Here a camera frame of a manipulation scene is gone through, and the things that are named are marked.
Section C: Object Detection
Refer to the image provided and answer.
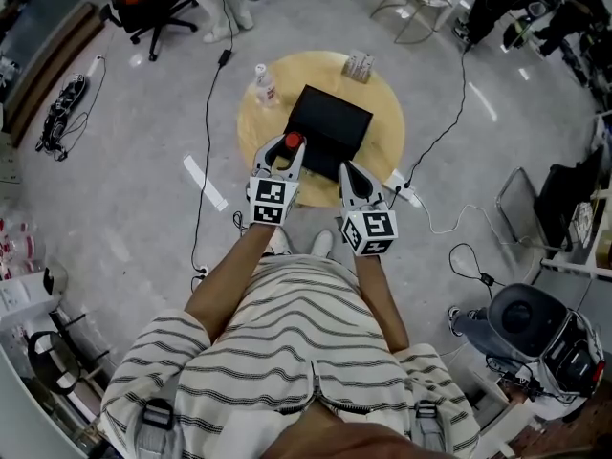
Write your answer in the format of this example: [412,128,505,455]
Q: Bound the black box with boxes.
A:
[282,84,374,184]

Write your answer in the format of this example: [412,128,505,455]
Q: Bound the person's white shoe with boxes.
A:
[267,227,294,258]
[309,229,335,259]

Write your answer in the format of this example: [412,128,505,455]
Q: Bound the white floor cable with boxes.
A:
[409,201,542,249]

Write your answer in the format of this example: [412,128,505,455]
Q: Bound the round wooden table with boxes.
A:
[236,50,406,209]

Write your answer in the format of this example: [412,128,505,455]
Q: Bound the person's left white shoe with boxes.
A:
[267,227,294,258]

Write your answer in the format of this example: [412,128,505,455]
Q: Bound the group of red packets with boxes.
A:
[0,217,38,279]

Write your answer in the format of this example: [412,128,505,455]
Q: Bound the looped black cable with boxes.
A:
[448,242,506,301]

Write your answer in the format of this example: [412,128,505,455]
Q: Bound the person's bare chest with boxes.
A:
[267,406,434,459]

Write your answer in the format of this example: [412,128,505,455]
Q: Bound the white cartons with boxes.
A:
[0,265,69,320]

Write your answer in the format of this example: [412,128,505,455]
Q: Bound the grey metal chair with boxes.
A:
[495,166,570,253]

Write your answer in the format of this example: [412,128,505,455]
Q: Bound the person's right forearm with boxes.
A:
[353,253,410,354]

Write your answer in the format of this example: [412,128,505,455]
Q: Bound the long black adapter cable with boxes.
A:
[189,0,236,276]

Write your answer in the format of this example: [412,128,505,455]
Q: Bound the long black floor cable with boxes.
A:
[389,47,473,209]

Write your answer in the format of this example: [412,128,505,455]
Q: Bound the black equipment bundle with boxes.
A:
[34,73,90,163]

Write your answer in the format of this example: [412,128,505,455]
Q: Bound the clear plastic water bottle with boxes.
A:
[253,63,281,110]

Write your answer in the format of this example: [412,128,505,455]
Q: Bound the black office chair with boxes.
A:
[99,0,200,63]

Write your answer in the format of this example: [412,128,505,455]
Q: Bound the wide white power strip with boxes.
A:
[382,168,424,208]

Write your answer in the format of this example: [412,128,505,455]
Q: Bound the grey shoulder strap buckle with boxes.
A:
[411,399,444,453]
[142,398,176,459]

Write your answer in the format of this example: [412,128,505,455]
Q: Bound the person's right white shoe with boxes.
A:
[309,229,335,259]

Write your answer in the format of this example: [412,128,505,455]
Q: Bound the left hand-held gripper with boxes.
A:
[247,135,307,228]

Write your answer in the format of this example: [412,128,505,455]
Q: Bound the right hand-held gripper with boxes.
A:
[338,160,399,258]

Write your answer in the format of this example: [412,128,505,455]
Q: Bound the black round stool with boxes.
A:
[27,331,83,397]

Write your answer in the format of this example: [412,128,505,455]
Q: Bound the black folding chair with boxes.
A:
[544,145,606,253]

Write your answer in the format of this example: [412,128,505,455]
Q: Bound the person's left forearm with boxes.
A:
[184,221,279,345]

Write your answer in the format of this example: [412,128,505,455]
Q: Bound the person's striped white shirt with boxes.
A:
[99,254,482,459]

